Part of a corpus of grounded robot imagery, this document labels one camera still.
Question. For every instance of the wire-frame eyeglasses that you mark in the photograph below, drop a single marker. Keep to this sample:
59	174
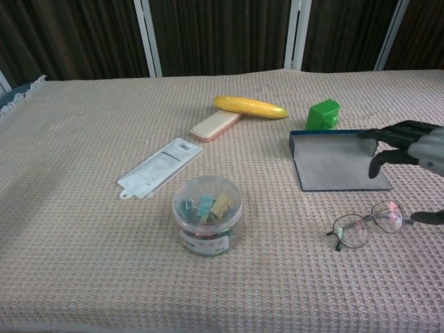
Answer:
354	233

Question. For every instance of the right robot hand grey black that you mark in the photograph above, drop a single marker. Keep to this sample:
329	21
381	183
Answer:
425	147

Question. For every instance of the green plastic block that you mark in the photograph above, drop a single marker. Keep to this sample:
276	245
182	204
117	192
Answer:
320	114

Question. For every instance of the clear jar of binder clips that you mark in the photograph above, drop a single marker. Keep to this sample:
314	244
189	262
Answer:
204	239

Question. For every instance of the blue glasses case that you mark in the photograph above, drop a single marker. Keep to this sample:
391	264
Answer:
329	163

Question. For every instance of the beige rectangular pencil case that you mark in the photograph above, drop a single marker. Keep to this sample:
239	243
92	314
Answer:
211	130

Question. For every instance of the dark slatted partition panel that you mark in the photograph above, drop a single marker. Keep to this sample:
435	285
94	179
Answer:
222	34
347	34
423	34
69	38

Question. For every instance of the blue binder clip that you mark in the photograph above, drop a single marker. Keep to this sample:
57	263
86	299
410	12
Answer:
207	204

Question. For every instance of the yellow banana shaped case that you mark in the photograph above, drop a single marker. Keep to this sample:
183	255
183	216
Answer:
249	107

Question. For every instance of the white flat plastic packet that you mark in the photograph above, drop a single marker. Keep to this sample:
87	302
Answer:
159	168

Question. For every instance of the beige waffle weave cloth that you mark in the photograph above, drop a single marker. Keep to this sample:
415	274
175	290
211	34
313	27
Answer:
86	243

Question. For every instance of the yellow binder clip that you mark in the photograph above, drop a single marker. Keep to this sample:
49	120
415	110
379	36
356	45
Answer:
220	206

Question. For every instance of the white partition frame post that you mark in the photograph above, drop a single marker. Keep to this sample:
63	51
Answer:
390	38
296	34
148	38
3	81

